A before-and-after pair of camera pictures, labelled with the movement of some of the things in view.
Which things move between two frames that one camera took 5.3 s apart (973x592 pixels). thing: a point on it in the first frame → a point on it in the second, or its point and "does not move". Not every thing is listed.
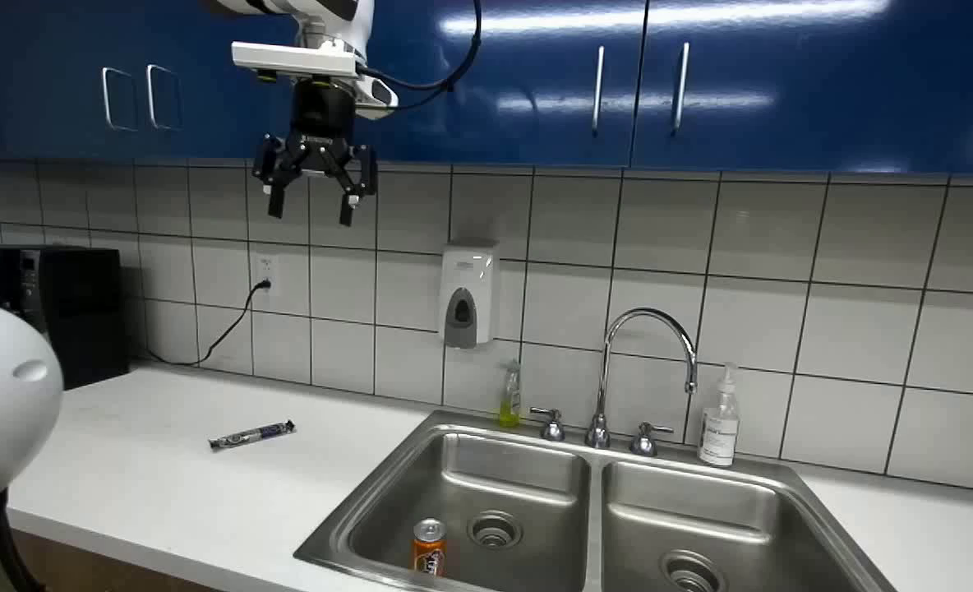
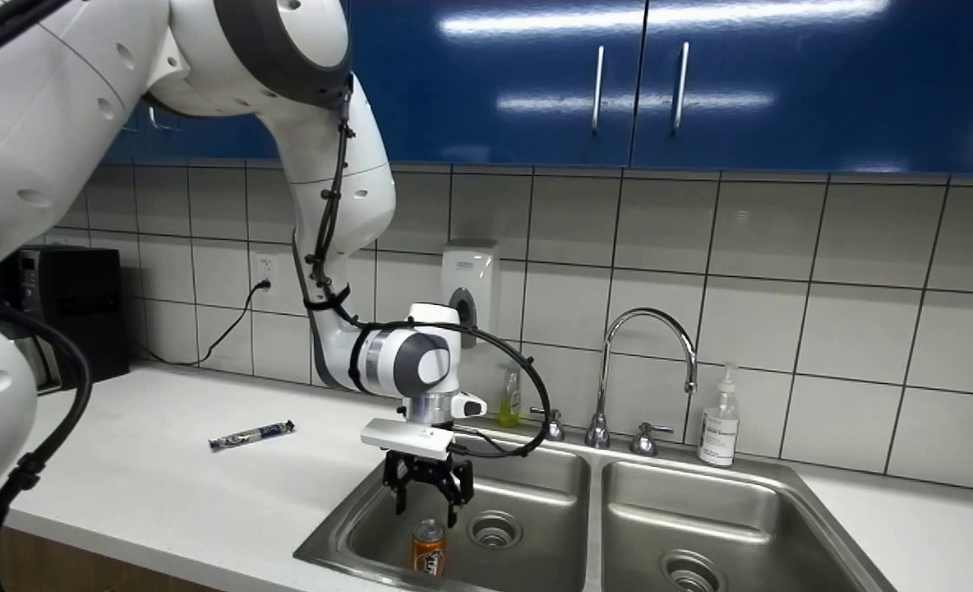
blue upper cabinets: x=713 y=83 does not move
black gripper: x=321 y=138 → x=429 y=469
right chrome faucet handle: x=645 y=439 does not move
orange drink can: x=427 y=554 does not move
